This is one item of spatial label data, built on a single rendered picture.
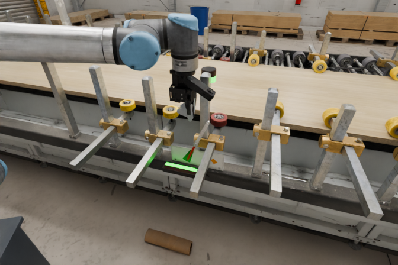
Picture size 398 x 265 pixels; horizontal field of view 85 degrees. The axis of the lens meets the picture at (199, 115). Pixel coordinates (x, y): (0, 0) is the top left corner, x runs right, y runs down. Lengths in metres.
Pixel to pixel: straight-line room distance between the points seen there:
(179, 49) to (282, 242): 1.43
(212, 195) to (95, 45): 1.31
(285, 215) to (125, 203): 1.16
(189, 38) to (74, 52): 0.31
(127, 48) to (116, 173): 1.45
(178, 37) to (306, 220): 1.38
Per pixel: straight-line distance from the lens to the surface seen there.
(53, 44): 0.60
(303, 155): 1.26
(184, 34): 0.68
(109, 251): 1.73
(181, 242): 1.57
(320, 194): 1.11
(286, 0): 7.95
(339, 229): 1.74
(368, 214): 0.77
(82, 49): 0.58
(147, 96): 0.96
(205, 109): 0.88
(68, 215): 1.99
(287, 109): 1.20
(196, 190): 0.78
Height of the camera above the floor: 1.48
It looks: 33 degrees down
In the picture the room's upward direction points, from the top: straight up
